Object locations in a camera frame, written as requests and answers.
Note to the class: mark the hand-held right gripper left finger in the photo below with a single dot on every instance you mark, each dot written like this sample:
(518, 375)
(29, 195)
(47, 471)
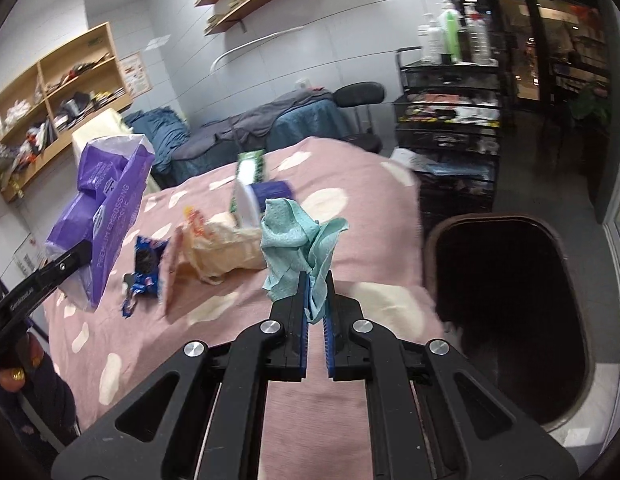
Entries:
(304, 321)

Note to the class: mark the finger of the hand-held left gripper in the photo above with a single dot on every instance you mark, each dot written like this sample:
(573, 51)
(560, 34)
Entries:
(49, 272)

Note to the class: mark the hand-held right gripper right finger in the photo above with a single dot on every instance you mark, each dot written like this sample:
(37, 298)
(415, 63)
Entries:
(330, 341)

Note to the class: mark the teal wipe cloth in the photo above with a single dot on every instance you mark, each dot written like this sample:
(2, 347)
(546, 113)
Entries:
(290, 240)

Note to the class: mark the blue snack wrapper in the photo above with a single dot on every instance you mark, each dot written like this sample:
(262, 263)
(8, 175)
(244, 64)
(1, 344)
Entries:
(147, 260)

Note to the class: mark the purple tissue pack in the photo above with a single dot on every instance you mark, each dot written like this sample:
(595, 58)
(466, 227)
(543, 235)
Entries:
(114, 195)

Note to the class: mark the beige paper bag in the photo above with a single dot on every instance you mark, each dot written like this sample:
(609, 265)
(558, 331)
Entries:
(224, 250)

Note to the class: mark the brown paper packet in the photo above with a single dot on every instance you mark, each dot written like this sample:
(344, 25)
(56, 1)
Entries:
(172, 270)

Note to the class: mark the dark brown waste bin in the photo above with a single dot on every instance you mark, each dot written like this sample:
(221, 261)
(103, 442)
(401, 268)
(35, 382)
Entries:
(515, 310)

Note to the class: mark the dark patterned cloth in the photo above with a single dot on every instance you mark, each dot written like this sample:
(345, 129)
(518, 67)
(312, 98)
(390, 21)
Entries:
(44, 395)

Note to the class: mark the white and blue round container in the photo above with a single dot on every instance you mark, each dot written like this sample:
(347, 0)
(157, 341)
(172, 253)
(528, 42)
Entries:
(262, 199)

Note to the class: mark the pink polka-dot blanket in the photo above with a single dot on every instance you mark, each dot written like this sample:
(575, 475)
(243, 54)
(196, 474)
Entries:
(350, 195)

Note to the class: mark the cream cloth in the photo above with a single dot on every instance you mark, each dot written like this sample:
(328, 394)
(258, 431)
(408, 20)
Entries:
(102, 127)

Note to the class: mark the green and white box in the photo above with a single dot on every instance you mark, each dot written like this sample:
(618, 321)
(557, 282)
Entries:
(251, 165)

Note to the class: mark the pile of blue towels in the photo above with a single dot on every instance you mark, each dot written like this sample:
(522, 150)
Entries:
(162, 132)

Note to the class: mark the wooden shelf cabinet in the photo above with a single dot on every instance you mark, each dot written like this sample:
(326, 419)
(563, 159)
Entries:
(77, 80)

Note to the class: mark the massage bed with grey cover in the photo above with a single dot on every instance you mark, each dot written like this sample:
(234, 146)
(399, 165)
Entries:
(250, 122)

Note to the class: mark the black round stool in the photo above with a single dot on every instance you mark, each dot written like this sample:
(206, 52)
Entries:
(360, 95)

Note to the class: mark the black mesh cart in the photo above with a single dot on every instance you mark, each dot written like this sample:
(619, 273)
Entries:
(450, 135)

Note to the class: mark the white pump bottle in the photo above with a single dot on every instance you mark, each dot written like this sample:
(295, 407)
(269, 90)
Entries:
(430, 40)

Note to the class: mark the dark bottle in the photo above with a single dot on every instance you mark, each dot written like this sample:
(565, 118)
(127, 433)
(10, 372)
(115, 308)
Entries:
(463, 42)

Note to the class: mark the green pump bottle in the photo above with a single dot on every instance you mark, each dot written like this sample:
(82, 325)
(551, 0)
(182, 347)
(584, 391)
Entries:
(451, 30)

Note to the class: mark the potted green plant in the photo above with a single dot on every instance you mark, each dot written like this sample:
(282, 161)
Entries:
(592, 102)

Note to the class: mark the wall poster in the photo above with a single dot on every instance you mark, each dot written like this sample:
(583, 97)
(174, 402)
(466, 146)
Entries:
(136, 72)

